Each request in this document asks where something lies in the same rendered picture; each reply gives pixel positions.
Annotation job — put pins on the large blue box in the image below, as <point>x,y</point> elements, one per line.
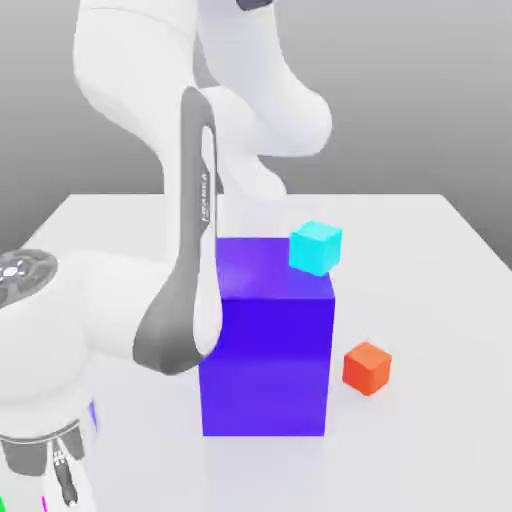
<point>272,360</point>

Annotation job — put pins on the small magenta cube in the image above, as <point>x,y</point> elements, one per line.
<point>44,504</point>

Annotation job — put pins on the small orange cube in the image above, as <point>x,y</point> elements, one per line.
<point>366,370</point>

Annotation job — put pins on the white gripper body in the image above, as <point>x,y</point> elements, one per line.
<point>85,492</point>

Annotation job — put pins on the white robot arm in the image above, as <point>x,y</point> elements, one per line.
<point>120,88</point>

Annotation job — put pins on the small cyan cube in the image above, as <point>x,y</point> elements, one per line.
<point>314,248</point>

